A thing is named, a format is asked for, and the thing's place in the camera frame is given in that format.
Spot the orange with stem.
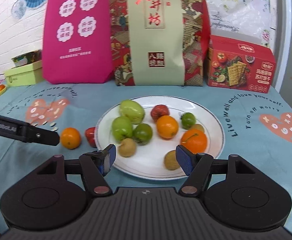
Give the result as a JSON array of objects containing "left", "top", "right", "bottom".
[{"left": 180, "top": 128, "right": 208, "bottom": 154}]

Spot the brown kiwi fruit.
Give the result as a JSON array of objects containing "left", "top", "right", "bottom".
[{"left": 164, "top": 150, "right": 180, "bottom": 171}]

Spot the small orange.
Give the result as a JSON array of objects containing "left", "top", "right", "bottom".
[{"left": 60, "top": 127, "right": 82, "bottom": 150}]

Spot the small brown longan fruit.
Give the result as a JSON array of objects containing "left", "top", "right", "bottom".
[{"left": 118, "top": 138, "right": 137, "bottom": 158}]

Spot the dark green lime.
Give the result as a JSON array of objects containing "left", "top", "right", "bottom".
[
  {"left": 181, "top": 112, "right": 196, "bottom": 130},
  {"left": 133, "top": 123, "right": 153, "bottom": 145}
]

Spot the large orange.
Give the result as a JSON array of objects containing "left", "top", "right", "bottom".
[{"left": 156, "top": 115, "right": 179, "bottom": 139}]

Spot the light green pear fruit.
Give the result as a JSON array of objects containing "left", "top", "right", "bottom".
[{"left": 119, "top": 100, "right": 145, "bottom": 125}]

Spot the red apple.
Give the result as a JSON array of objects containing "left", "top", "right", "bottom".
[{"left": 150, "top": 105, "right": 170, "bottom": 122}]

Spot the red fruit on cloth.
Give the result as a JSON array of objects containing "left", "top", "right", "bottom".
[{"left": 85, "top": 127, "right": 96, "bottom": 148}]

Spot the light green box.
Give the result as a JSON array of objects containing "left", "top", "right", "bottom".
[{"left": 4, "top": 61, "right": 44, "bottom": 87}]

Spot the white round plate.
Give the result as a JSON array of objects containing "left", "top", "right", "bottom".
[{"left": 94, "top": 95, "right": 225, "bottom": 181}]

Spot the light blue printed tablecloth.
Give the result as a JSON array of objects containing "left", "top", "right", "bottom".
[{"left": 0, "top": 82, "right": 292, "bottom": 233}]

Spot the green patterned bowl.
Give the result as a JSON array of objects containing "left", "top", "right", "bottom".
[{"left": 12, "top": 50, "right": 41, "bottom": 67}]

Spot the red cracker box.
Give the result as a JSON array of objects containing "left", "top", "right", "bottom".
[{"left": 205, "top": 35, "right": 276, "bottom": 93}]

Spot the magenta tote bag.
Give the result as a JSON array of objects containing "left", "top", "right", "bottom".
[{"left": 41, "top": 0, "right": 113, "bottom": 84}]

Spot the small blue paper fan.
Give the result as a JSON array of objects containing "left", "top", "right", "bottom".
[{"left": 11, "top": 0, "right": 27, "bottom": 20}]

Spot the patterned liquor gift bag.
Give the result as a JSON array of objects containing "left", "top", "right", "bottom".
[{"left": 109, "top": 0, "right": 211, "bottom": 86}]

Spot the floral plastic sheet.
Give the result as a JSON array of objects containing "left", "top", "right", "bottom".
[{"left": 206, "top": 0, "right": 271, "bottom": 47}]

